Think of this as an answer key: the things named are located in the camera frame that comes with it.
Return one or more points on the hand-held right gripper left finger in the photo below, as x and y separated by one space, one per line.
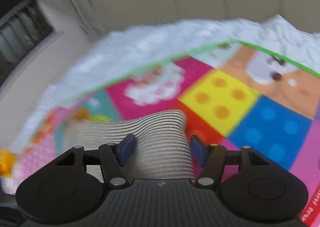
126 150

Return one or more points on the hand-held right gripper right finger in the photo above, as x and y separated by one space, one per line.
200 153

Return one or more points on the striped beige shirt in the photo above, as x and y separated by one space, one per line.
162 142

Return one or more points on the colourful patchwork play mat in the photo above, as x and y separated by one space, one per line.
262 117

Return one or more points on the white quilted bed sheet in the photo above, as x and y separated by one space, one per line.
162 37

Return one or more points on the window with dark railing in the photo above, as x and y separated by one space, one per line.
22 24

